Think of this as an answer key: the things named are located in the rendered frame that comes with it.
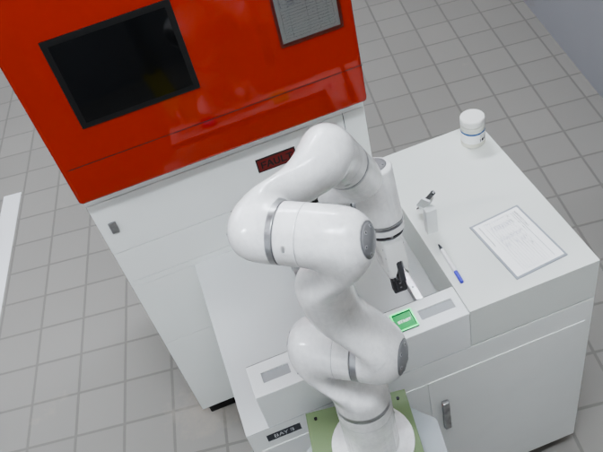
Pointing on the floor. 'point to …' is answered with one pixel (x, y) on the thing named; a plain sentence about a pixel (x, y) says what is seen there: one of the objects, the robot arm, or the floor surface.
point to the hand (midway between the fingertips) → (398, 282)
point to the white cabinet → (489, 389)
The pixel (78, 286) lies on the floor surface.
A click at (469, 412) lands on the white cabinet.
